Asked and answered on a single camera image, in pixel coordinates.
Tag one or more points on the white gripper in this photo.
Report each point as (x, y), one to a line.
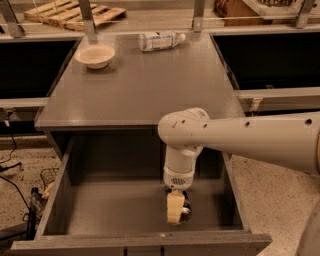
(178, 180)

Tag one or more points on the blue pepsi can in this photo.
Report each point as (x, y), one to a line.
(186, 212)

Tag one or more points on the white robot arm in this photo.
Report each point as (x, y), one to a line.
(291, 141)

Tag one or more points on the open grey top drawer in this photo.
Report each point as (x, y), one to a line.
(109, 200)

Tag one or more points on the grey cabinet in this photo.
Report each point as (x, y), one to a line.
(138, 88)

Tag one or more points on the clear plastic water bottle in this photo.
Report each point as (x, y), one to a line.
(154, 41)

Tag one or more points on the white bowl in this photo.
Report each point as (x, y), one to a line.
(95, 56)

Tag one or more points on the brown wooden crate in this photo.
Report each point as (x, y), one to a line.
(255, 12)

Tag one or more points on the wooden pallet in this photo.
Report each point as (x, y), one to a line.
(66, 14)

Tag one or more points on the black wire basket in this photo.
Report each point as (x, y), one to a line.
(48, 175)

